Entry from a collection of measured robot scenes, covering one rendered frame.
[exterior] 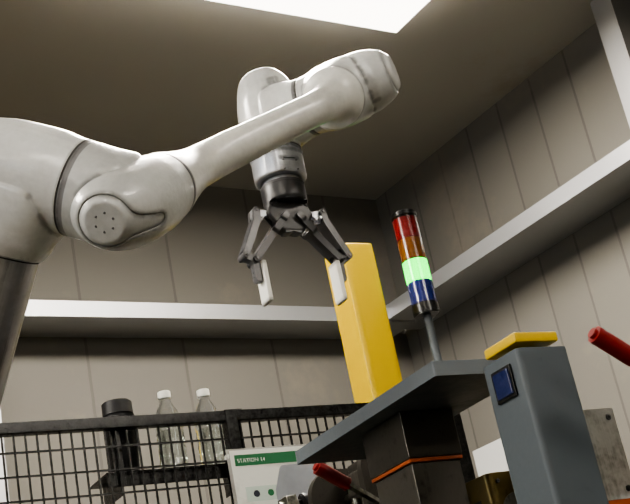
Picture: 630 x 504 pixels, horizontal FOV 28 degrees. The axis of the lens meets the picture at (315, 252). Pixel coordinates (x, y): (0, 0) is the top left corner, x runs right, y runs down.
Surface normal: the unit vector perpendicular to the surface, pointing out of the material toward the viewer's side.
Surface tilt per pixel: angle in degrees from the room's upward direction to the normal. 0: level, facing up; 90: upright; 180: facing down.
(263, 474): 90
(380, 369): 90
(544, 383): 90
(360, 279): 90
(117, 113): 180
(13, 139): 78
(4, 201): 115
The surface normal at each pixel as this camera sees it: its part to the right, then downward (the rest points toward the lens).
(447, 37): 0.19, 0.91
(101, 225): -0.12, 0.33
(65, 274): 0.51, -0.41
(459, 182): -0.84, -0.04
